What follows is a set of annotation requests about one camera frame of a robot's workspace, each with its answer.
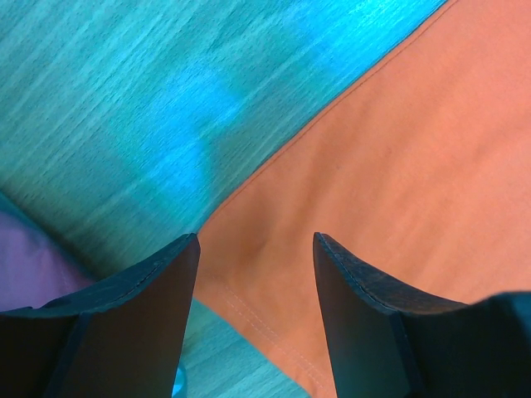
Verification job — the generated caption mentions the pink t shirt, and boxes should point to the pink t shirt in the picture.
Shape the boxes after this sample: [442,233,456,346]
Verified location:
[0,211,95,312]

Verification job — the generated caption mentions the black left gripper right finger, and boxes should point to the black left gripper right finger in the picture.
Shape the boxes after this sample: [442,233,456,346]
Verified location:
[313,233,530,397]

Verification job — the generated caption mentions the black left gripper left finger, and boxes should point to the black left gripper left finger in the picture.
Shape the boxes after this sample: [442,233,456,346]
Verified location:
[1,234,200,397]

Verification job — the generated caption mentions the orange t shirt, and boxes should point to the orange t shirt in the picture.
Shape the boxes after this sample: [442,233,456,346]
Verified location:
[195,1,530,397]

